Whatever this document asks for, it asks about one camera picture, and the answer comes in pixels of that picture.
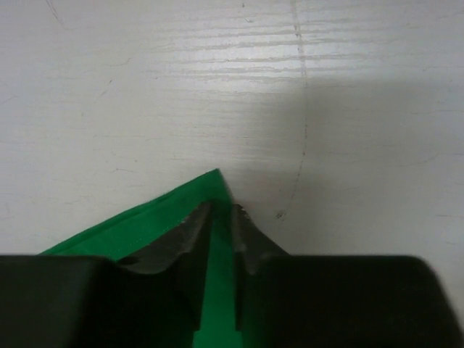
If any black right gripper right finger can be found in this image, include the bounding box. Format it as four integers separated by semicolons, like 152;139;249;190
231;204;463;347

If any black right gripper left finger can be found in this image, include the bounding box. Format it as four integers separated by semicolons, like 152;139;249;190
1;203;212;347

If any green t shirt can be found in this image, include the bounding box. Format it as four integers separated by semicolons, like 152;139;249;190
44;169;242;347

